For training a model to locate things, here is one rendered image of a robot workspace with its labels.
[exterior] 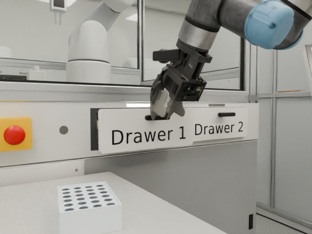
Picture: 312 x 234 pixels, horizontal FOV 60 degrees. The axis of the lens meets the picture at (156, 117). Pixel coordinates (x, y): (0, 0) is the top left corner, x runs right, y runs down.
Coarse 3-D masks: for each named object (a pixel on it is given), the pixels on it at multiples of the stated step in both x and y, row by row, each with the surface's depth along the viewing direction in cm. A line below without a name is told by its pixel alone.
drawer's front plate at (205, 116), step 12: (192, 108) 87; (204, 108) 90; (216, 108) 93; (228, 108) 96; (240, 108) 100; (204, 120) 90; (216, 120) 94; (228, 120) 97; (240, 120) 100; (216, 132) 94; (228, 132) 97; (240, 132) 100
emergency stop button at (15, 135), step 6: (12, 126) 55; (18, 126) 56; (6, 132) 55; (12, 132) 55; (18, 132) 56; (24, 132) 57; (6, 138) 55; (12, 138) 55; (18, 138) 56; (24, 138) 57; (12, 144) 56
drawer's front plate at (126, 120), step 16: (112, 112) 67; (128, 112) 69; (144, 112) 72; (192, 112) 81; (112, 128) 67; (128, 128) 69; (144, 128) 72; (160, 128) 75; (176, 128) 78; (192, 128) 81; (128, 144) 70; (144, 144) 72; (160, 144) 75; (176, 144) 78
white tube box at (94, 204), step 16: (64, 192) 45; (80, 192) 44; (96, 192) 44; (112, 192) 43; (64, 208) 37; (80, 208) 38; (96, 208) 37; (112, 208) 38; (64, 224) 35; (80, 224) 36; (96, 224) 37; (112, 224) 38
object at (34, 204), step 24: (0, 192) 55; (24, 192) 55; (48, 192) 55; (120, 192) 55; (144, 192) 55; (0, 216) 43; (24, 216) 43; (48, 216) 43; (144, 216) 43; (168, 216) 43; (192, 216) 43
